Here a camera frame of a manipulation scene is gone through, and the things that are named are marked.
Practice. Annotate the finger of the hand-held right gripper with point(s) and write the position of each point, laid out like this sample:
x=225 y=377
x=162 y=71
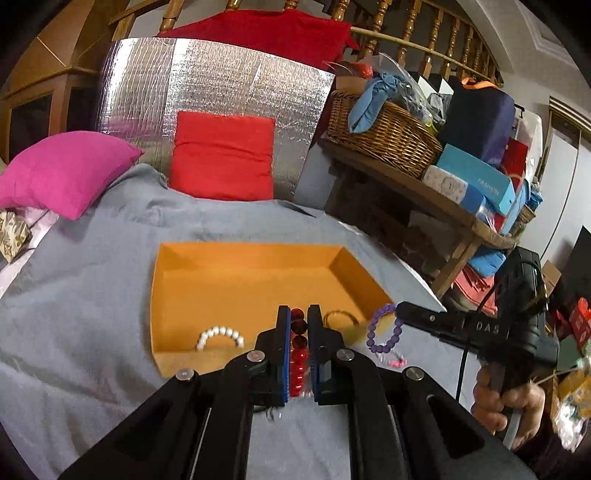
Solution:
x=438 y=321

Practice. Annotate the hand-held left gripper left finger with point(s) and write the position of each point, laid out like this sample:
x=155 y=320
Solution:
x=284 y=355

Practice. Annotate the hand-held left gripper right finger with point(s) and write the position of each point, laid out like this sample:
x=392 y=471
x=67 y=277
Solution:
x=316 y=357

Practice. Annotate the orange cardboard box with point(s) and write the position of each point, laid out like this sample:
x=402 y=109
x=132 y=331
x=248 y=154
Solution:
x=249 y=286

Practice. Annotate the person's right hand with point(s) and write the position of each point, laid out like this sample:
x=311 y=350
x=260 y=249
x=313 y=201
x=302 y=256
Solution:
x=498 y=408

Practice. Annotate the wooden shelf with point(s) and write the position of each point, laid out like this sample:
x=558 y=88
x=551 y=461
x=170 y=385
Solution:
x=415 y=194

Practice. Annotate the white patterned box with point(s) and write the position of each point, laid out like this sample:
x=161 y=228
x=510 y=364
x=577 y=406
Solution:
x=445 y=184

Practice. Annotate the blue cardboard box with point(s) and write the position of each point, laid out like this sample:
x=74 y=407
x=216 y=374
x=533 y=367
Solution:
x=475 y=173

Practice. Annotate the red gift bag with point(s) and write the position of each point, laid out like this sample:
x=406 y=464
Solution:
x=513 y=157

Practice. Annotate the wicker basket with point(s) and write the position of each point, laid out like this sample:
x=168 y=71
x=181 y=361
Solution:
x=392 y=138

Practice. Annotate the navy blue bag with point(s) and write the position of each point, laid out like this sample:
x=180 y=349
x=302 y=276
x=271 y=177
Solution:
x=480 y=120

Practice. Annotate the grey blanket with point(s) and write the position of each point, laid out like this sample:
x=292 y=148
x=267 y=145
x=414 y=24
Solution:
x=92 y=300

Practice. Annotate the red pillow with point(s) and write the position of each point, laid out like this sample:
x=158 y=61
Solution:
x=221 y=157

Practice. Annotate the blue cloth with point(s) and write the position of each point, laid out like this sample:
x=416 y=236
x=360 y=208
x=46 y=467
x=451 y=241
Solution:
x=369 y=99

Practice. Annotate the pink pillow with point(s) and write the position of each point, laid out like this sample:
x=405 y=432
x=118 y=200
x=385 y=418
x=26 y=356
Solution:
x=64 y=170

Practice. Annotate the silver foil panel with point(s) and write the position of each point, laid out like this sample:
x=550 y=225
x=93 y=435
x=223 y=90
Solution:
x=207 y=74

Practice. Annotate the wooden stair railing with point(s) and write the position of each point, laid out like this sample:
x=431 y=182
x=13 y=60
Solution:
x=411 y=27

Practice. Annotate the patterned cushion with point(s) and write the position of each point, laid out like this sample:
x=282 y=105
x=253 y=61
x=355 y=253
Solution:
x=14 y=235

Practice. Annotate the red cloth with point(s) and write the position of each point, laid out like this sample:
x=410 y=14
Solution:
x=268 y=34

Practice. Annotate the wooden cabinet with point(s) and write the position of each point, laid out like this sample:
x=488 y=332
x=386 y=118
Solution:
x=51 y=87

